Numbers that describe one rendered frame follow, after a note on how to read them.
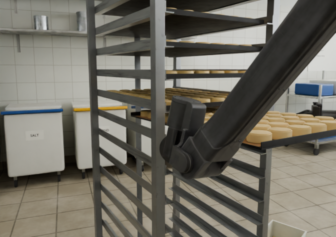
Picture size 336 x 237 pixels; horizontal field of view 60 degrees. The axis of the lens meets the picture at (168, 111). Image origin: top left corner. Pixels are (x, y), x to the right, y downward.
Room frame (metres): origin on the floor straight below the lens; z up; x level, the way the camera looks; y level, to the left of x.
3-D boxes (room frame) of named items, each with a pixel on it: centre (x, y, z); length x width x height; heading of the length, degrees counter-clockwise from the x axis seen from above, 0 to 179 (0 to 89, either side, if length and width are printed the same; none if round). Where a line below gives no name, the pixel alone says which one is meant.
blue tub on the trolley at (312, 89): (4.09, -2.04, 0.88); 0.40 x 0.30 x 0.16; 23
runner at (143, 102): (1.08, 0.16, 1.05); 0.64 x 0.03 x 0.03; 31
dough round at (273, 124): (0.69, -0.27, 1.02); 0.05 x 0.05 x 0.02
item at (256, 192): (1.28, -0.18, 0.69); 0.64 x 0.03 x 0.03; 31
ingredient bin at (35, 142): (3.02, 1.40, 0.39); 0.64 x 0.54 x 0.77; 22
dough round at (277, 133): (0.61, -0.24, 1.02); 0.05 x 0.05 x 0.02
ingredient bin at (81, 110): (3.24, 0.79, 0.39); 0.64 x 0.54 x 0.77; 21
